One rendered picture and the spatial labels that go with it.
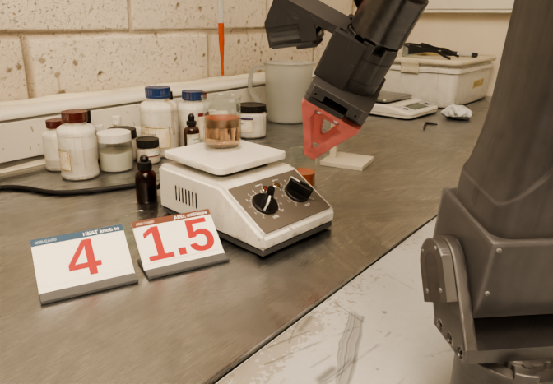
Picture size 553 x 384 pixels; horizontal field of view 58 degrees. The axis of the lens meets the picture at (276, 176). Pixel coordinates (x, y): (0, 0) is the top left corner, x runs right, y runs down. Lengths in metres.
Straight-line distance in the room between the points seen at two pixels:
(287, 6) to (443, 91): 1.12
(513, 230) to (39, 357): 0.35
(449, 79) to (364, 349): 1.23
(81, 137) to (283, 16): 0.44
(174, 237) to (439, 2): 1.57
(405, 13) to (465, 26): 1.50
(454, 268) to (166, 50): 0.96
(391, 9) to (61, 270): 0.40
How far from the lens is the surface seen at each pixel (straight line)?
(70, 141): 0.86
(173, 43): 1.19
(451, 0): 1.96
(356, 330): 0.46
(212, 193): 0.59
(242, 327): 0.45
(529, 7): 0.28
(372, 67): 0.51
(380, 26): 0.49
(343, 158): 0.94
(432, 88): 1.61
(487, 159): 0.29
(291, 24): 0.52
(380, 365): 0.42
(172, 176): 0.66
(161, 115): 0.95
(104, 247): 0.55
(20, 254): 0.63
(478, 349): 0.30
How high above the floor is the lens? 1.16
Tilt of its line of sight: 18 degrees down
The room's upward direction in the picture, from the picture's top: 1 degrees clockwise
